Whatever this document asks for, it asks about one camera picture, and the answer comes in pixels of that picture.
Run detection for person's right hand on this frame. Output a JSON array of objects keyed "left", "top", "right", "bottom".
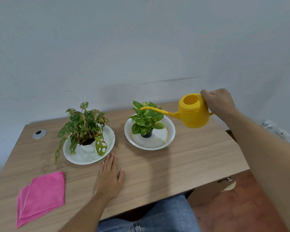
[{"left": 200, "top": 88, "right": 239, "bottom": 122}]

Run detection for person's left hand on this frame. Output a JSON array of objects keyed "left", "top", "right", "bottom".
[{"left": 94, "top": 152, "right": 126, "bottom": 201}]

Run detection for yellow plastic watering can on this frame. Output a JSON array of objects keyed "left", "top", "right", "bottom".
[{"left": 140, "top": 93, "right": 214, "bottom": 129}]

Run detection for person's left forearm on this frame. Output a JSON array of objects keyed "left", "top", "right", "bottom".
[{"left": 59, "top": 194, "right": 111, "bottom": 232}]

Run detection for person's right forearm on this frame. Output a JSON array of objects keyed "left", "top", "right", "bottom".
[{"left": 222, "top": 111, "right": 290, "bottom": 232}]

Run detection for variegated green pothos plant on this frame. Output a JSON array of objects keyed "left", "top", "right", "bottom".
[{"left": 129, "top": 100, "right": 165, "bottom": 136}]

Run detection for person's blue jeans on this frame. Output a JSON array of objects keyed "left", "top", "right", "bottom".
[{"left": 96, "top": 194, "right": 201, "bottom": 232}]

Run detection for green plant with holed leaves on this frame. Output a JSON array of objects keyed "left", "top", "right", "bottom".
[{"left": 55, "top": 101, "right": 109, "bottom": 164}]

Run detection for white power strip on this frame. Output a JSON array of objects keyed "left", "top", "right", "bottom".
[{"left": 261, "top": 120, "right": 290, "bottom": 140}]

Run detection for pink microfiber cloth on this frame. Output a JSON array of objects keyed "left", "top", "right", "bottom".
[{"left": 16, "top": 171, "right": 66, "bottom": 228}]

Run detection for wooden drawer cabinet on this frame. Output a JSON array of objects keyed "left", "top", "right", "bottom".
[{"left": 187, "top": 170, "right": 252, "bottom": 208}]

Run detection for white bowl with brown ring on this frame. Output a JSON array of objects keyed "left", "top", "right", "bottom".
[{"left": 124, "top": 114, "right": 176, "bottom": 151}]

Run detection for cream drawer handle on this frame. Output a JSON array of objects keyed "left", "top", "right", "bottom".
[{"left": 221, "top": 181, "right": 237, "bottom": 193}]

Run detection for silver desk cable grommet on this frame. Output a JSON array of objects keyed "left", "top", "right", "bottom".
[{"left": 32, "top": 129, "right": 47, "bottom": 140}]

